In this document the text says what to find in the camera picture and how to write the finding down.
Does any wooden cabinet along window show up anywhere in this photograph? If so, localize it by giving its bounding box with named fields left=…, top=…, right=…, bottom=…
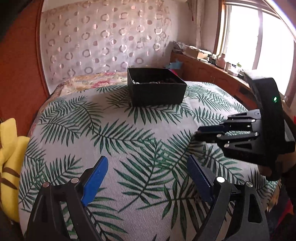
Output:
left=170, top=51, right=257, bottom=109

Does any wooden headboard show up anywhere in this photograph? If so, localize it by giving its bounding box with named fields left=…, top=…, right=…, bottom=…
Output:
left=1, top=1, right=49, bottom=136

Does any teal plush toy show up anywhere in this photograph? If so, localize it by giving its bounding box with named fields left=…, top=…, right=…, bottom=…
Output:
left=165, top=60, right=183, bottom=70

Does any yellow plush toy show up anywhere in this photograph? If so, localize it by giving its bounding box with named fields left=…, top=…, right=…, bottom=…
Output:
left=1, top=118, right=30, bottom=222

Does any cardboard box on cabinet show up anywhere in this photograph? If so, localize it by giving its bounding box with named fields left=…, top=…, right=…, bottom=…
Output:
left=184, top=46, right=212, bottom=59

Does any black open storage box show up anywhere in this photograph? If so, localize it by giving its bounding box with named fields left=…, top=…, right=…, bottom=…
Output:
left=127, top=68, right=187, bottom=107

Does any circle-patterned sheer curtain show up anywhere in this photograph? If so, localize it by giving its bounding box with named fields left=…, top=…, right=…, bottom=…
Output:
left=40, top=1, right=171, bottom=91

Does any palm leaf print cloth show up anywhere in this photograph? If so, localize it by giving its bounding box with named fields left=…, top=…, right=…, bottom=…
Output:
left=18, top=82, right=277, bottom=240

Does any pink bottle on cabinet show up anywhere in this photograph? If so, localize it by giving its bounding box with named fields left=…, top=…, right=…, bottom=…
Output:
left=216, top=53, right=226, bottom=70

